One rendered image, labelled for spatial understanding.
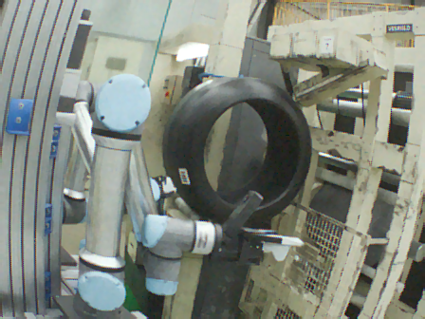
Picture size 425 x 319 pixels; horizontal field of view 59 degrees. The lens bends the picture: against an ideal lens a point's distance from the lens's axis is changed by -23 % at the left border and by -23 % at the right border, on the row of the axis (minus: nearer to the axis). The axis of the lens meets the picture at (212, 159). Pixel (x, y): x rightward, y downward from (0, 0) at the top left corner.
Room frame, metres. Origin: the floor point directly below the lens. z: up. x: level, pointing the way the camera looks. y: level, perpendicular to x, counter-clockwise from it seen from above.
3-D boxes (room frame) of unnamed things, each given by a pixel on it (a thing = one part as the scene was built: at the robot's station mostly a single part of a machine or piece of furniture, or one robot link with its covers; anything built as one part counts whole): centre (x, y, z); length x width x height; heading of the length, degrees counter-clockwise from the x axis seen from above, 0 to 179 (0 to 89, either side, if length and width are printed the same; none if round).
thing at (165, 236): (0.99, 0.06, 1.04); 0.11 x 0.08 x 0.09; 105
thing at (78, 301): (1.07, 0.24, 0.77); 0.15 x 0.15 x 0.10
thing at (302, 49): (2.00, -0.40, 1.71); 0.61 x 0.25 x 0.15; 21
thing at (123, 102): (0.94, 0.21, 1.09); 0.15 x 0.12 x 0.55; 15
